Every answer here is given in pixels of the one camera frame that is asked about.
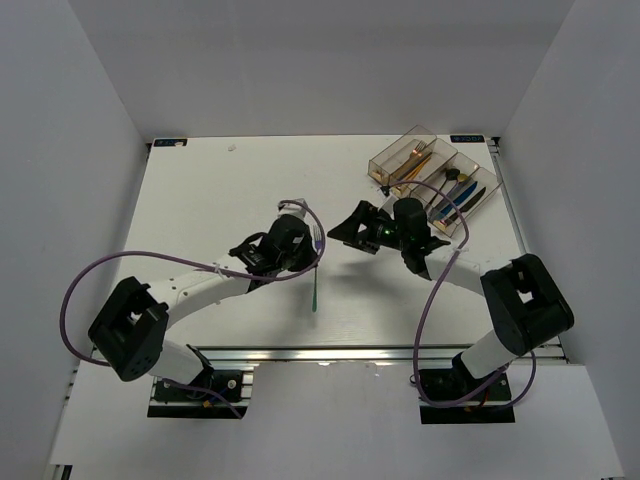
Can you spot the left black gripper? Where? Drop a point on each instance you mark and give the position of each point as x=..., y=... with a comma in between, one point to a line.
x=309, y=257

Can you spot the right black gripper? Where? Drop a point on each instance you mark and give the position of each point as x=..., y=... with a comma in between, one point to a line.
x=366, y=215

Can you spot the iridescent rainbow fork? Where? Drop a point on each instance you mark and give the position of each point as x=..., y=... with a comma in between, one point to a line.
x=318, y=245

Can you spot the gold chopstick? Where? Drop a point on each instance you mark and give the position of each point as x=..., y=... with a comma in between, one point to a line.
x=399, y=187
x=423, y=169

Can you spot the iridescent pink spoon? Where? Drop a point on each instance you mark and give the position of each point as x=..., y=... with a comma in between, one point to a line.
x=461, y=182

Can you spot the blue knife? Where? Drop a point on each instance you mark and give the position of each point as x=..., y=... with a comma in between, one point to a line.
x=457, y=201

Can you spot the gold ornate fork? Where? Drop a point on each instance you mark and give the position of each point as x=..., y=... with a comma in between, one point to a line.
x=417, y=156

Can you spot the black spoon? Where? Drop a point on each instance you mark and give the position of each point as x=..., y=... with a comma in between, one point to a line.
x=450, y=174

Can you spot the black knife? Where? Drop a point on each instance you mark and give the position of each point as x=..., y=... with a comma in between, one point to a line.
x=467, y=206

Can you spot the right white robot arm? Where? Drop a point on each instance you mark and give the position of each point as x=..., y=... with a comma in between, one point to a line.
x=525, y=305

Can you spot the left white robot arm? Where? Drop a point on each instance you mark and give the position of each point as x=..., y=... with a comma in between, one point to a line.
x=130, y=329

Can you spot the clear compartment organizer tray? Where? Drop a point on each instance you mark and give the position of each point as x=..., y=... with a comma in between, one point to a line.
x=446, y=155

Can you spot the right blue table label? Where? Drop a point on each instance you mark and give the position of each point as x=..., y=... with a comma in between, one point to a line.
x=467, y=138

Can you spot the blue table label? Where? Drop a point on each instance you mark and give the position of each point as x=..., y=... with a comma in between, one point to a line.
x=467, y=138
x=171, y=142

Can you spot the left blue table label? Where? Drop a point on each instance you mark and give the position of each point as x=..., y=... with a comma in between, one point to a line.
x=171, y=142

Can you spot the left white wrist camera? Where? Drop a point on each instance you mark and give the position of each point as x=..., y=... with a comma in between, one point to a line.
x=296, y=208

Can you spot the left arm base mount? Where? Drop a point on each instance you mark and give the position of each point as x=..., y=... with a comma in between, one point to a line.
x=213, y=394

